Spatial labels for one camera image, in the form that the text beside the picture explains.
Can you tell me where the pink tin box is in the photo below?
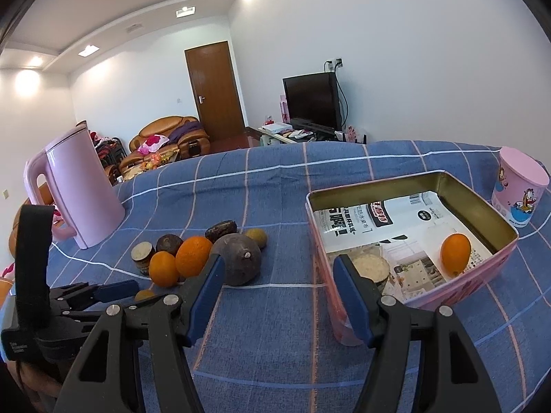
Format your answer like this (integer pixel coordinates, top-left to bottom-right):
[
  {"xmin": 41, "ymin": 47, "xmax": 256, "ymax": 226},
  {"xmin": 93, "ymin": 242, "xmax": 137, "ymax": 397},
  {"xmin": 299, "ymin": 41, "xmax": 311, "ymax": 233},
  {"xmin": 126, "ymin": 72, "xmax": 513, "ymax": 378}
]
[{"xmin": 305, "ymin": 170, "xmax": 520, "ymax": 347}]

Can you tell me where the cluttered coffee table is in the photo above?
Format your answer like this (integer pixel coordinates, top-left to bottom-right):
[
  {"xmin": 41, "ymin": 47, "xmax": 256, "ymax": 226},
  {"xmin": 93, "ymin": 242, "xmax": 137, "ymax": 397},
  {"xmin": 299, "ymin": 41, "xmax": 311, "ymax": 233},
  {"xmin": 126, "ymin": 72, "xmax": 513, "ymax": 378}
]
[{"xmin": 121, "ymin": 148, "xmax": 181, "ymax": 181}]

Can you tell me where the cut taro piece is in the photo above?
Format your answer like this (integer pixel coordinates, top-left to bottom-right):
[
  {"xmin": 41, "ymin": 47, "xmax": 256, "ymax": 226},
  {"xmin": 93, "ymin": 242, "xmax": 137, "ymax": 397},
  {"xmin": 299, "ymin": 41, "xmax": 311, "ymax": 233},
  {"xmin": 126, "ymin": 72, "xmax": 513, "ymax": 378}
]
[
  {"xmin": 131, "ymin": 242, "xmax": 156, "ymax": 277},
  {"xmin": 351, "ymin": 255, "xmax": 391, "ymax": 297}
]

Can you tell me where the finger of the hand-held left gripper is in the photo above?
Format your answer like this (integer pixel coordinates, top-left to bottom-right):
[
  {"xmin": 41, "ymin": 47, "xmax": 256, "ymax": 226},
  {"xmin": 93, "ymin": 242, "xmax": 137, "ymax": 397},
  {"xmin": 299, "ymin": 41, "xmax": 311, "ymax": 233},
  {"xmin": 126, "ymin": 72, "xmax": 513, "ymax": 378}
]
[
  {"xmin": 62, "ymin": 303, "xmax": 143, "ymax": 332},
  {"xmin": 48, "ymin": 279, "xmax": 141, "ymax": 310}
]

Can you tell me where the oval orange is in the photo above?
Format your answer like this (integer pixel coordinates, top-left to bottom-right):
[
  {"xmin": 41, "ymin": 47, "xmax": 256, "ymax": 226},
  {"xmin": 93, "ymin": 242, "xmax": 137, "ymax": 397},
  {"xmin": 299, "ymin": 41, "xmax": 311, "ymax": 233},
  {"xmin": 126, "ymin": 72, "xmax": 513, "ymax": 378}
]
[{"xmin": 440, "ymin": 233, "xmax": 471, "ymax": 278}]

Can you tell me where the purple throw blanket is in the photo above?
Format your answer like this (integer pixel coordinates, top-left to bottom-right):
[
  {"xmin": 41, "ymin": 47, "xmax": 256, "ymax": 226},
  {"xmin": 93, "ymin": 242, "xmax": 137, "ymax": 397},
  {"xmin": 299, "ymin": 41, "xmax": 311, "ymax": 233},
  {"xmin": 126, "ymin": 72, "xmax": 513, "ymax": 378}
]
[{"xmin": 168, "ymin": 121, "xmax": 205, "ymax": 142}]

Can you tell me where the brown leather sofa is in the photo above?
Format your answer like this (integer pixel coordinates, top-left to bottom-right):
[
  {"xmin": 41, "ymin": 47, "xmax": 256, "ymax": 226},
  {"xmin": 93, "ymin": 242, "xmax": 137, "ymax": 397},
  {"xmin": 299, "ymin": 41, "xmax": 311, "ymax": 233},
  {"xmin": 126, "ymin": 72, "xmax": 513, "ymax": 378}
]
[{"xmin": 129, "ymin": 115, "xmax": 211, "ymax": 161}]

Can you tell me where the printed paper liner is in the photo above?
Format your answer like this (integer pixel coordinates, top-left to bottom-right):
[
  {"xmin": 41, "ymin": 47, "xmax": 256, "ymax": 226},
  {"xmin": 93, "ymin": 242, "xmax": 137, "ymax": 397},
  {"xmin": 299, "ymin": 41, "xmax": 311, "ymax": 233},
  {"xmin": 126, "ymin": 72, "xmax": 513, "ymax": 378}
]
[{"xmin": 313, "ymin": 191, "xmax": 500, "ymax": 306}]

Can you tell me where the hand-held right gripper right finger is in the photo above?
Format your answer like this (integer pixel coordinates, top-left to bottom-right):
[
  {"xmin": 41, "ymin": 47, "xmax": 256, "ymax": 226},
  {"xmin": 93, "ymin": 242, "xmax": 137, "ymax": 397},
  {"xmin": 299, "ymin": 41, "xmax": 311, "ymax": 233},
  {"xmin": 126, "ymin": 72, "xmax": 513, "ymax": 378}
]
[{"xmin": 332, "ymin": 254, "xmax": 503, "ymax": 413}]

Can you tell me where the pink cartoon print cup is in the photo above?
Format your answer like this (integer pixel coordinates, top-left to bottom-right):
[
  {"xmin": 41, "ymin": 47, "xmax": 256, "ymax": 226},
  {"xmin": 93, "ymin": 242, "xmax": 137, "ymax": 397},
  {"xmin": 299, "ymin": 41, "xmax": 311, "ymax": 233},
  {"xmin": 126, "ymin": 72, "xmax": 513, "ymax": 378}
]
[{"xmin": 491, "ymin": 146, "xmax": 551, "ymax": 229}]

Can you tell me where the pink electric kettle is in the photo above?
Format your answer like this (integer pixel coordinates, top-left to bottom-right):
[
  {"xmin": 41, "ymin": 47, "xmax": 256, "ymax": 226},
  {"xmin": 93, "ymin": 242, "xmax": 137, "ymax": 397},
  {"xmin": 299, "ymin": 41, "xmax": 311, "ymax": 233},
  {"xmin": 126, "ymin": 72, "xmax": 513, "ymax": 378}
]
[{"xmin": 23, "ymin": 123, "xmax": 125, "ymax": 250}]

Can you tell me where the medium round orange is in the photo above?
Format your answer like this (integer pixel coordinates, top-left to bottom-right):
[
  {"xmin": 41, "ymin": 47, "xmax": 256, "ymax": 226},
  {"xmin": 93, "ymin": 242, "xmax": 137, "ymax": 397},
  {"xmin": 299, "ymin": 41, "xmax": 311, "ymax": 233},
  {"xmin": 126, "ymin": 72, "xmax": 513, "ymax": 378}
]
[{"xmin": 149, "ymin": 252, "xmax": 180, "ymax": 288}]

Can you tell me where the pink flower cushion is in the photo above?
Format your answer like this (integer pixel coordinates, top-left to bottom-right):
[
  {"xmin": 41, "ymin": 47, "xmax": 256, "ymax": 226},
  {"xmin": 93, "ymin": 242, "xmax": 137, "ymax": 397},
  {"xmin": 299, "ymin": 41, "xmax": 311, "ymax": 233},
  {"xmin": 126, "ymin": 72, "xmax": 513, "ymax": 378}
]
[{"xmin": 138, "ymin": 134, "xmax": 169, "ymax": 156}]

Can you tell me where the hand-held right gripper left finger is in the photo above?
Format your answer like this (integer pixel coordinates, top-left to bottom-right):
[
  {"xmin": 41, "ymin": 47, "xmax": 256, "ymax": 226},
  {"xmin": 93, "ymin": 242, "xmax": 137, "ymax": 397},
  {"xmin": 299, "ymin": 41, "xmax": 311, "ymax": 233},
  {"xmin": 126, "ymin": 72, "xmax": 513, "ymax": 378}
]
[{"xmin": 52, "ymin": 253, "xmax": 227, "ymax": 413}]

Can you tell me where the small yellow lime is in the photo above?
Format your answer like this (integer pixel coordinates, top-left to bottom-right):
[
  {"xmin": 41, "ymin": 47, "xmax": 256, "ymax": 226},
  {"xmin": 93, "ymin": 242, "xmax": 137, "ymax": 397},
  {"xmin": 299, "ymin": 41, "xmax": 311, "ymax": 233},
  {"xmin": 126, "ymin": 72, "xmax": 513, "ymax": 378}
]
[{"xmin": 243, "ymin": 229, "xmax": 268, "ymax": 250}]

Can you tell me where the black flat television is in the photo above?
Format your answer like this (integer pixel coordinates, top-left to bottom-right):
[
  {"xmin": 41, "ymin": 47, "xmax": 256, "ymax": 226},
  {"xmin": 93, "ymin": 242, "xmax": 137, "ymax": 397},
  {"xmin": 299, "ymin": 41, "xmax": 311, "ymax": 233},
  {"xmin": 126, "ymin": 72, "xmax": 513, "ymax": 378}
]
[{"xmin": 282, "ymin": 72, "xmax": 343, "ymax": 132}]

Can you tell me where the white television stand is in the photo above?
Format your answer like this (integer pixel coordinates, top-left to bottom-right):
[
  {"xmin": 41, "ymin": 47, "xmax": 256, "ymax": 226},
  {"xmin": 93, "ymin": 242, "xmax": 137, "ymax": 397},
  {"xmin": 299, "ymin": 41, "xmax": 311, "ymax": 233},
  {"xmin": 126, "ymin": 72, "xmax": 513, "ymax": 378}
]
[{"xmin": 258, "ymin": 125, "xmax": 366, "ymax": 147}]

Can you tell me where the large round orange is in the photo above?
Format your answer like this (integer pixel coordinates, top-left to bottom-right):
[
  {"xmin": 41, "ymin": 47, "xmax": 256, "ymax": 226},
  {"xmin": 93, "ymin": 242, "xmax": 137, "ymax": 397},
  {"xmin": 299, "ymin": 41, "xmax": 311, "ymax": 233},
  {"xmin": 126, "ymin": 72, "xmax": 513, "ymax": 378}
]
[{"xmin": 175, "ymin": 236, "xmax": 214, "ymax": 279}]

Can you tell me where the black power cable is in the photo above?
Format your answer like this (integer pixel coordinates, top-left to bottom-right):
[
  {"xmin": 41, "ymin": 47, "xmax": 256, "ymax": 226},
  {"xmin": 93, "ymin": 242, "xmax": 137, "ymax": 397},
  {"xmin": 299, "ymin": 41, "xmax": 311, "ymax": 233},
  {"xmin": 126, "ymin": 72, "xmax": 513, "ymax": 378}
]
[{"xmin": 336, "ymin": 69, "xmax": 349, "ymax": 132}]

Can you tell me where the large purple passion fruit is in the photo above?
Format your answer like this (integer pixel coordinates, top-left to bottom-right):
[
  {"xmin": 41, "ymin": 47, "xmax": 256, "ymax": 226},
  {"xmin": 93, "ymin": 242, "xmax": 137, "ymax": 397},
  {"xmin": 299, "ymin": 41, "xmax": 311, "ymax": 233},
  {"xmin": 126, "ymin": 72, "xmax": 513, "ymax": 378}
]
[{"xmin": 209, "ymin": 232, "xmax": 262, "ymax": 287}]

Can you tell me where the stack of black chairs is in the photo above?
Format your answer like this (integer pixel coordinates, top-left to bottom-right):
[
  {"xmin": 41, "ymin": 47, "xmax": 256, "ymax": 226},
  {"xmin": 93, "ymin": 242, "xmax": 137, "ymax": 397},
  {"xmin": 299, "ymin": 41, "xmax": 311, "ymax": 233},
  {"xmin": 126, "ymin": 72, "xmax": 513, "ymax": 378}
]
[{"xmin": 92, "ymin": 135, "xmax": 127, "ymax": 168}]

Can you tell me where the brown wooden door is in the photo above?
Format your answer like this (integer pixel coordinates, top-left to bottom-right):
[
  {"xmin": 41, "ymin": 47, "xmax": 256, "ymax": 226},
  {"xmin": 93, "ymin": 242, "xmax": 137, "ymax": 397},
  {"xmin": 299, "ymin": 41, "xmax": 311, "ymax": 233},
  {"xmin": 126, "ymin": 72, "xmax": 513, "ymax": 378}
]
[{"xmin": 185, "ymin": 41, "xmax": 246, "ymax": 144}]

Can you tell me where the dark brown passion fruit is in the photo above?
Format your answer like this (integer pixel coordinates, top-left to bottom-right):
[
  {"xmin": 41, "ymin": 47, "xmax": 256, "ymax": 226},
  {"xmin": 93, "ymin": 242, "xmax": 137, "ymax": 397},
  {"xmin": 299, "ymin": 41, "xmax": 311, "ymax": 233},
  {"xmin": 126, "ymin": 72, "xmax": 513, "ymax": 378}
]
[
  {"xmin": 205, "ymin": 220, "xmax": 237, "ymax": 244},
  {"xmin": 156, "ymin": 233, "xmax": 185, "ymax": 256}
]

